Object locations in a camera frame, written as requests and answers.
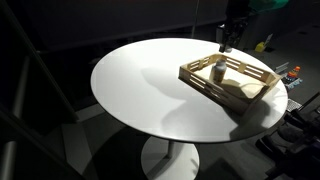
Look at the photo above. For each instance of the yellow small object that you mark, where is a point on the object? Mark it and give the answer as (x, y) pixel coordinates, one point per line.
(260, 47)

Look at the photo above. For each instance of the white pill bottle orange label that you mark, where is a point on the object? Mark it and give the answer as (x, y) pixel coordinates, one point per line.
(219, 71)

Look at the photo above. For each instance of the wooden tray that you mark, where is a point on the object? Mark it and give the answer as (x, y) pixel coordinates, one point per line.
(242, 87)

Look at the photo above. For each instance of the white round table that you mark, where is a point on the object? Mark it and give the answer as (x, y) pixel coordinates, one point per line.
(138, 84)

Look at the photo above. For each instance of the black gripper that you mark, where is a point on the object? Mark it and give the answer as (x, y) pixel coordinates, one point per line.
(232, 30)

